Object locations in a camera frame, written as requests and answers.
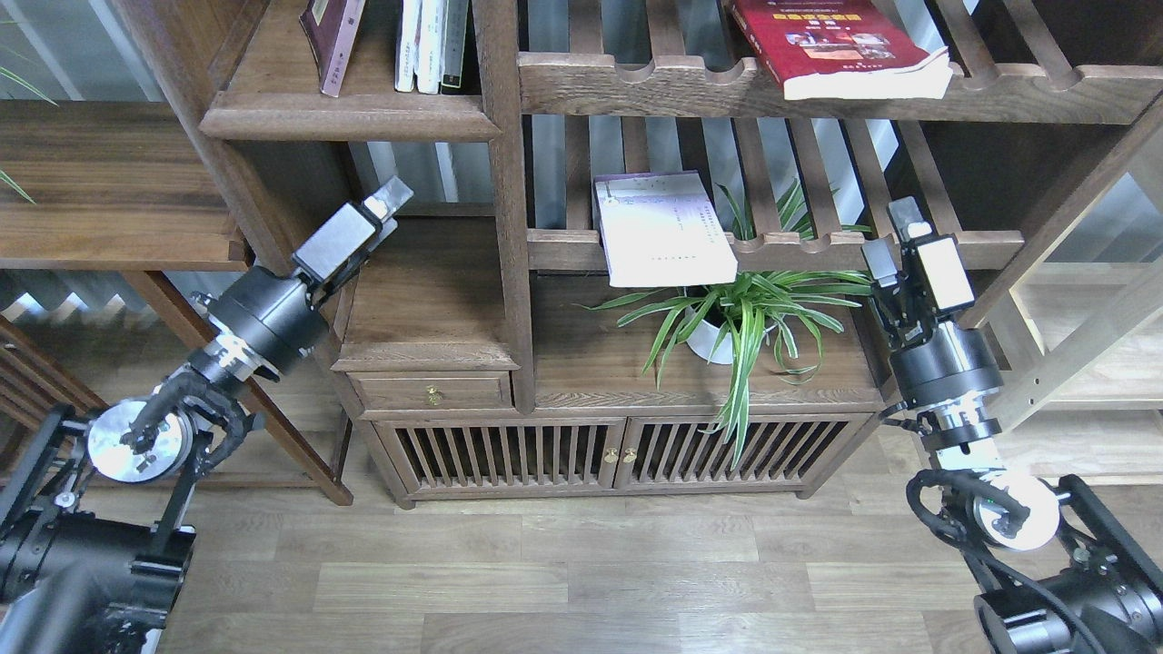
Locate white upright book middle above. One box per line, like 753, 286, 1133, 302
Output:
414, 0, 448, 94

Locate green leaves at left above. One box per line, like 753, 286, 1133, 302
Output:
0, 41, 60, 205

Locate white upright book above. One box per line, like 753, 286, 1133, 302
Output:
394, 0, 422, 93
414, 0, 448, 94

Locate white plant pot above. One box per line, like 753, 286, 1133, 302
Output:
685, 320, 776, 365

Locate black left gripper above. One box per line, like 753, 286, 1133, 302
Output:
195, 175, 414, 378

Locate light wooden shelf unit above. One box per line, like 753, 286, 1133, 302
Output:
985, 140, 1162, 484

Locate green spider plant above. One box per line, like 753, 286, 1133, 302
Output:
586, 179, 923, 469

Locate white lavender book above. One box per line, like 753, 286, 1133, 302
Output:
593, 171, 739, 287

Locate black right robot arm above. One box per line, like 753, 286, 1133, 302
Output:
861, 197, 1162, 653

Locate red book white pages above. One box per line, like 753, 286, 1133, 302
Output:
730, 1, 954, 101

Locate maroon book chinese title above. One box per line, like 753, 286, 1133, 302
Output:
299, 1, 365, 98

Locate dark wooden bookshelf cabinet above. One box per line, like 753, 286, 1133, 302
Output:
116, 1, 1160, 509

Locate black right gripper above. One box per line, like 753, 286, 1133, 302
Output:
861, 197, 1003, 420

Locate dark spine upright book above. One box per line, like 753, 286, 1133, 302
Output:
438, 0, 470, 94

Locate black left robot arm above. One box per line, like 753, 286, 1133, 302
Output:
3, 176, 413, 653

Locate white upright book left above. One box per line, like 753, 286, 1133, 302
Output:
394, 0, 422, 93

